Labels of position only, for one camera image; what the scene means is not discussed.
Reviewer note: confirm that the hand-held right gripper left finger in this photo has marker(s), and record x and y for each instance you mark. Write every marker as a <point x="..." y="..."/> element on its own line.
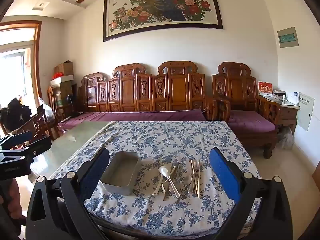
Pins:
<point x="95" y="172"/>

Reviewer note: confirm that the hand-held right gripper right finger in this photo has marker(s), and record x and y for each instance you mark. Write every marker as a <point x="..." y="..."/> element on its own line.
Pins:
<point x="223" y="172"/>

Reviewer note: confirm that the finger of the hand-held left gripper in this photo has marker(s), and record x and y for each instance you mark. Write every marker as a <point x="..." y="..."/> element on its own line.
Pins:
<point x="23" y="138"/>
<point x="41" y="147"/>

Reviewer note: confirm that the rectangular metal utensil box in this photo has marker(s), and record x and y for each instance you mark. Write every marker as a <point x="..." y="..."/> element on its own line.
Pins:
<point x="117" y="180"/>

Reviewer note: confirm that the golden chopstick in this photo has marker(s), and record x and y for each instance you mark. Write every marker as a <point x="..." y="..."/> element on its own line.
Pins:
<point x="199" y="182"/>
<point x="197" y="187"/>

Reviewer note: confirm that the metal fork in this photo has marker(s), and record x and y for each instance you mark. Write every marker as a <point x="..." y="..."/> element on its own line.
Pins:
<point x="194" y="177"/>
<point x="198" y="165"/>

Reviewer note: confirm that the brown wooden chopstick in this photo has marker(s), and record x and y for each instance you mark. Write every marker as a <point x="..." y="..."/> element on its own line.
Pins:
<point x="192" y="167"/>

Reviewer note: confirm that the plain metal spoon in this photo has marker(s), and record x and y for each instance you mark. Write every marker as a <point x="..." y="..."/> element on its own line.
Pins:
<point x="187" y="180"/>

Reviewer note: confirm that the large white plastic ladle spoon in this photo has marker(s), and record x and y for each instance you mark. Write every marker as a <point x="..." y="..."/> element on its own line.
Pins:
<point x="163" y="171"/>

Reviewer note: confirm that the carved wooden dining chair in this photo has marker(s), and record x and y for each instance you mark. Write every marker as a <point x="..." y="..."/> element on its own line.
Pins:
<point x="37" y="125"/>

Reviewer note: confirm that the black clothing pile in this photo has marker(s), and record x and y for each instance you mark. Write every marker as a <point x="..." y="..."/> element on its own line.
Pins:
<point x="15" y="115"/>

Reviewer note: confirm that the clear plastic bag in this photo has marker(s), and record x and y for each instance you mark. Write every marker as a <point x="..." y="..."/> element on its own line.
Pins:
<point x="47" y="112"/>

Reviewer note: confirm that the remote control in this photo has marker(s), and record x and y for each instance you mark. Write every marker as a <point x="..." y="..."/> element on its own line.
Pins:
<point x="65" y="120"/>

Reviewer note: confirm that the tall-back wooden chair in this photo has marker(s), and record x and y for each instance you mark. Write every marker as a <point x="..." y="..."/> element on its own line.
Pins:
<point x="51" y="100"/>

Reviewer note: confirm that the black desk lamp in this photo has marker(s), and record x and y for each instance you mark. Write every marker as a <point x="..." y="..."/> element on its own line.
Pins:
<point x="70" y="102"/>

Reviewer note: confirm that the purple armchair cushion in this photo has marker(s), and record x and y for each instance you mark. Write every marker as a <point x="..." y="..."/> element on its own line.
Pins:
<point x="250" y="121"/>

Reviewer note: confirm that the blue floral tablecloth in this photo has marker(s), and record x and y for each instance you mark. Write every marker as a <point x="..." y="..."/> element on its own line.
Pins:
<point x="175" y="140"/>

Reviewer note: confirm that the dark cardboard box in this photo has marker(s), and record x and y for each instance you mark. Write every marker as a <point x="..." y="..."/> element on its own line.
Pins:
<point x="66" y="90"/>

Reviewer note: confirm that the white lidded box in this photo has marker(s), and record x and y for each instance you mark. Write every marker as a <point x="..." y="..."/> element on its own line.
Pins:
<point x="62" y="80"/>

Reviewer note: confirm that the white plastic bag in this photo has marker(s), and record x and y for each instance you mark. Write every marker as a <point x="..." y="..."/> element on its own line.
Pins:
<point x="285" y="137"/>

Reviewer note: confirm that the red decoration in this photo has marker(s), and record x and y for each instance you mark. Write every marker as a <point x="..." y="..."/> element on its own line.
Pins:
<point x="58" y="75"/>

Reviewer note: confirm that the long purple sofa cushion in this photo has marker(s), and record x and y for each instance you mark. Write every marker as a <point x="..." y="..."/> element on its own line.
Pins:
<point x="150" y="116"/>

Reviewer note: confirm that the brown cardboard box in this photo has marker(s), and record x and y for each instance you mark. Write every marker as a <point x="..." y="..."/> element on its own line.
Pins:
<point x="65" y="68"/>

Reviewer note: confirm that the wooden side table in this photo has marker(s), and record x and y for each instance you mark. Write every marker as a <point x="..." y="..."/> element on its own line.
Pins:
<point x="287" y="112"/>

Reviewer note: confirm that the carved wooden armchair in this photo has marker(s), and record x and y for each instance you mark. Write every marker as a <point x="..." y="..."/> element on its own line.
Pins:
<point x="235" y="85"/>

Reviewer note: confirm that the carved wooden sofa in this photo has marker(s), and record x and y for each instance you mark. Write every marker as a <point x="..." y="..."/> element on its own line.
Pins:
<point x="130" y="90"/>

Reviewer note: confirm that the red printed card box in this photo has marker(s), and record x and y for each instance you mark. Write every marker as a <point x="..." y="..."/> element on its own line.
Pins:
<point x="265" y="88"/>

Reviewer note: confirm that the tissue box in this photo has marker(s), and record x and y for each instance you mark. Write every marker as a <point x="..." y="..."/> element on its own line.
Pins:
<point x="278" y="95"/>

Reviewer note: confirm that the white tabletop device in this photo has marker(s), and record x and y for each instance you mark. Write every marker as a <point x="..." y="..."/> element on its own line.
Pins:
<point x="292" y="97"/>

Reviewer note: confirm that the ceiling light fixture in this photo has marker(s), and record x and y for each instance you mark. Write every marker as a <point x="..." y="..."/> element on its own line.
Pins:
<point x="41" y="5"/>

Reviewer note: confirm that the framed peacock flower painting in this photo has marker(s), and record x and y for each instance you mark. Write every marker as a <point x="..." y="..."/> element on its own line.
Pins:
<point x="162" y="5"/>

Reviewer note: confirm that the wooden window frame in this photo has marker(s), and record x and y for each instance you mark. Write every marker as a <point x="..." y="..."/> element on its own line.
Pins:
<point x="37" y="55"/>

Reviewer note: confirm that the white wall cabinet panel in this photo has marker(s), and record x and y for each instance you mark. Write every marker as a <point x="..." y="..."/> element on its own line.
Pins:
<point x="305" y="112"/>

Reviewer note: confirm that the grey wall electrical panel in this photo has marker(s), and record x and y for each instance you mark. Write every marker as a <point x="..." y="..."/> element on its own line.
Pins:
<point x="287" y="37"/>

